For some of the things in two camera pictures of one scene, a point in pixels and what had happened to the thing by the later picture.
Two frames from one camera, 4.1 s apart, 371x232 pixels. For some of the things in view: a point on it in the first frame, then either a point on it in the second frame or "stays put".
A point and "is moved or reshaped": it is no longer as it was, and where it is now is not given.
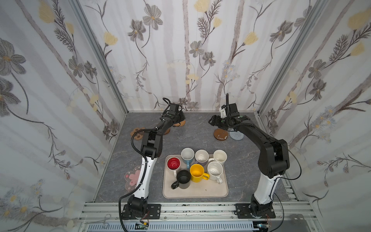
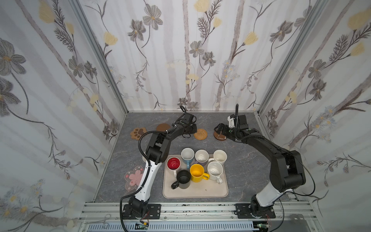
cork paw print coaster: [138, 136] stays put
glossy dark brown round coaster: [221, 134] stays put
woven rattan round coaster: [182, 123] is moved or reshaped
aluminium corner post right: [315, 10] stays put
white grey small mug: [201, 155] stays put
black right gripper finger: [213, 120] → [220, 128]
